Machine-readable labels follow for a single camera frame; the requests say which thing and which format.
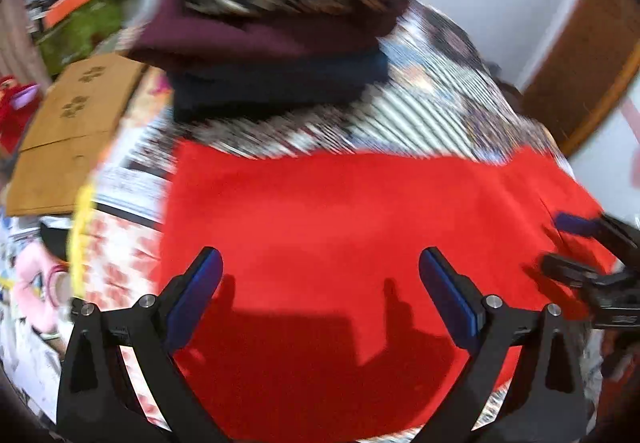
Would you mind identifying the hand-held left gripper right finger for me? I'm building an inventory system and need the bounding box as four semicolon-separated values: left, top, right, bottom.
419;246;587;443

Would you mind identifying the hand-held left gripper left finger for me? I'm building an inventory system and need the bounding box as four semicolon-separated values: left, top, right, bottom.
56;245;236;443

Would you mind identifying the patterned patchwork bedspread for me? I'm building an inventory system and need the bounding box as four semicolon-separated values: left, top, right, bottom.
75;0;601;443

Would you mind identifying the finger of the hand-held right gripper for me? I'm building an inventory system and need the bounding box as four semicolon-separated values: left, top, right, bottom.
555;212;640;256
540;252;608;291

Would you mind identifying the red zip jacket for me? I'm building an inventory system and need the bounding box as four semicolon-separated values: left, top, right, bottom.
157;138;618;441

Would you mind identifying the red plush toy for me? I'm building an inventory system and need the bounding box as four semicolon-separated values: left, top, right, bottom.
0;76;41;156

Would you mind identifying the orange box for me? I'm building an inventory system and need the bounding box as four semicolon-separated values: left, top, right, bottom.
42;0;96;29

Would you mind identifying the brown wooden door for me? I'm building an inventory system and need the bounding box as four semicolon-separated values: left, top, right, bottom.
520;0;640;159

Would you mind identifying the maroon folded garment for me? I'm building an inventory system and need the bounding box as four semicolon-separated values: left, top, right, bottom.
125;0;411;74

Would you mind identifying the wooden lap desk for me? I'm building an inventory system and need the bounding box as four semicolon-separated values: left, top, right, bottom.
5;54;148;216

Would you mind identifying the dark navy folded garment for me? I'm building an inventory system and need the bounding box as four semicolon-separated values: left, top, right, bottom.
167;50;391;124

